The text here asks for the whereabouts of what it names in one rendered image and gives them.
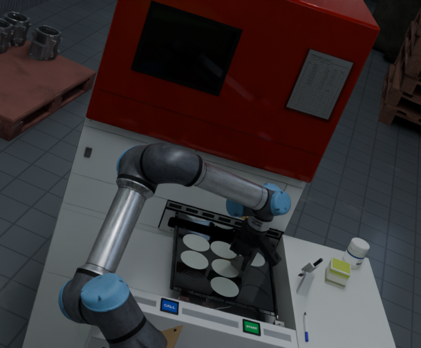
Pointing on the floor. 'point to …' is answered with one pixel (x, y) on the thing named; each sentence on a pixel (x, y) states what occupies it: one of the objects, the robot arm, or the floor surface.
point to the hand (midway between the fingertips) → (242, 275)
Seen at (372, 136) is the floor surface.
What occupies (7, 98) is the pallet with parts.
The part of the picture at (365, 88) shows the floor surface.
